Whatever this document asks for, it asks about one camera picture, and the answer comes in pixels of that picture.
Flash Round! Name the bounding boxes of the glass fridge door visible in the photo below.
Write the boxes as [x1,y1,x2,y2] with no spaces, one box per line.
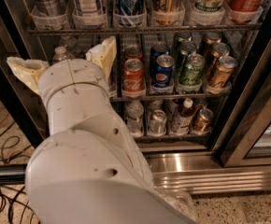
[0,0,47,185]
[217,21,271,167]

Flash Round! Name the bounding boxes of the clear water bottle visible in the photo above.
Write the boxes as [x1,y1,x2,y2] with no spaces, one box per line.
[59,35,84,59]
[52,46,74,63]

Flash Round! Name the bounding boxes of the middle gold can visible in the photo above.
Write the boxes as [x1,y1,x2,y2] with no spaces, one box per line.
[205,42,230,73]

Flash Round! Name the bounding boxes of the left glass fridge door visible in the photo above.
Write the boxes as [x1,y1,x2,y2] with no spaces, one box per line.
[0,0,47,185]

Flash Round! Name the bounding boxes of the rear red cola can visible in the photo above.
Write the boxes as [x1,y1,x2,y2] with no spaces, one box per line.
[123,44,143,61]

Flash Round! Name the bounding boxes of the green soda can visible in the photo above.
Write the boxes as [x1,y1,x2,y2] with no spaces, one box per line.
[176,41,197,75]
[178,53,205,86]
[171,32,193,56]

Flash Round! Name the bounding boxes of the gold can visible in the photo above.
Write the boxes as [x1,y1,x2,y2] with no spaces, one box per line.
[199,32,221,57]
[207,55,237,89]
[205,42,230,73]

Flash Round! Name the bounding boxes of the orange tall can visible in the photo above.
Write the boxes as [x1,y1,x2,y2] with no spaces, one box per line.
[230,0,262,24]

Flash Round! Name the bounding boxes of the black cables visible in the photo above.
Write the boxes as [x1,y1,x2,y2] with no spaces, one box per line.
[0,121,40,224]

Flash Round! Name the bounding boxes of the brown striped tall can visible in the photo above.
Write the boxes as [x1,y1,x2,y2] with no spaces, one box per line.
[151,0,182,25]

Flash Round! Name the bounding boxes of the front blue pepsi can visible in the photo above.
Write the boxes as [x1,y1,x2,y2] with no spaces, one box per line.
[152,54,175,88]

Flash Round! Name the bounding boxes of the water bottle bottom shelf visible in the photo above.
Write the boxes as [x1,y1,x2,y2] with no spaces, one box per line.
[124,100,144,138]

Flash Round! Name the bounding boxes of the rear clear water bottle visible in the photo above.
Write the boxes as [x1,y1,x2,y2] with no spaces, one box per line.
[59,35,84,59]

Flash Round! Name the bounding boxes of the copper can bottom shelf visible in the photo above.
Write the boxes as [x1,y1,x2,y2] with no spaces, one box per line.
[192,108,214,132]

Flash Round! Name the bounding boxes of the front clear water bottle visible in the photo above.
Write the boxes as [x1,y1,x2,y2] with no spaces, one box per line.
[52,46,74,63]

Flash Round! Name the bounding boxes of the rear green soda can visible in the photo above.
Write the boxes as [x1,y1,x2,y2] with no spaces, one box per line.
[171,32,193,56]

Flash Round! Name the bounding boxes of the blue pepsi can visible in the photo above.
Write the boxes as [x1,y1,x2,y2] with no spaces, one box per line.
[150,41,170,76]
[152,54,175,88]

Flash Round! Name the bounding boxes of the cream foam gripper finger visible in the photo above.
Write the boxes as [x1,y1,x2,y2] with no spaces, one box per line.
[7,57,50,94]
[86,36,117,79]

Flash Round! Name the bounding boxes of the tea bottle white cap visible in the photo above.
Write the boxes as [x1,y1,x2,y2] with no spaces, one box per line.
[171,98,194,135]

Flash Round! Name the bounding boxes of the front gold can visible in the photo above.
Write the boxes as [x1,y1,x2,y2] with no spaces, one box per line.
[207,55,237,89]

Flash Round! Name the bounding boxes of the rear blue pepsi can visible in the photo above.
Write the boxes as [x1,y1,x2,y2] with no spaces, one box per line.
[150,41,170,76]

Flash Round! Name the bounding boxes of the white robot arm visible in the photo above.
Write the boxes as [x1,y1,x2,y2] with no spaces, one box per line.
[7,36,196,224]

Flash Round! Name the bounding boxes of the clear plastic bag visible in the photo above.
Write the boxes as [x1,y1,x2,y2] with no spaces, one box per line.
[159,189,196,221]

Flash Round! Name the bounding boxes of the front red cola can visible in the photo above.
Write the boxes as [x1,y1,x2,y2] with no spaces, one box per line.
[123,59,144,92]

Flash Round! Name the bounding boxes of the blue white tall can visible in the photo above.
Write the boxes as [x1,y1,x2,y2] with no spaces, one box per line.
[117,0,144,27]

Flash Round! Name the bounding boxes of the rear gold can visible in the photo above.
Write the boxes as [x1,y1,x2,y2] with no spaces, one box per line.
[199,32,221,57]

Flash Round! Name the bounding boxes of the middle green soda can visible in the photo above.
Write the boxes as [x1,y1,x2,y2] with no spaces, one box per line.
[176,41,197,75]

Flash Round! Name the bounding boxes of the front green soda can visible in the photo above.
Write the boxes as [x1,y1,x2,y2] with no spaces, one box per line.
[178,53,205,86]

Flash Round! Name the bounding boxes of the red cola can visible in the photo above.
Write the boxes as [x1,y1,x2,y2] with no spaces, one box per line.
[123,44,143,61]
[123,59,144,92]

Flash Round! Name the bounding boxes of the right glass fridge door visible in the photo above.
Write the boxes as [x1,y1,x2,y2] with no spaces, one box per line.
[217,21,271,167]

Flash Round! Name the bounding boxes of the silver can bottom shelf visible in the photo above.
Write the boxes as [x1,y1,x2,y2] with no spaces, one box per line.
[148,109,166,136]

